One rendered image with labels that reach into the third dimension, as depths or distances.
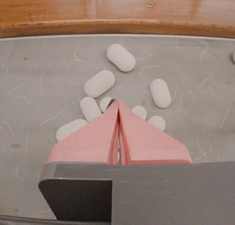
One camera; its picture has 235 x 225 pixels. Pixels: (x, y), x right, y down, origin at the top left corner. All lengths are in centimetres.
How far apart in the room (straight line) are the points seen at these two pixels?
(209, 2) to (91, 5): 15
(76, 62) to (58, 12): 7
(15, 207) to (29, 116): 10
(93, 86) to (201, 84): 13
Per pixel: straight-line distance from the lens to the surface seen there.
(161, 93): 19
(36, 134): 22
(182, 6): 26
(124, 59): 20
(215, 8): 27
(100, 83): 19
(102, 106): 19
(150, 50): 24
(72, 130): 18
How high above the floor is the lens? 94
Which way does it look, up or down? 76 degrees down
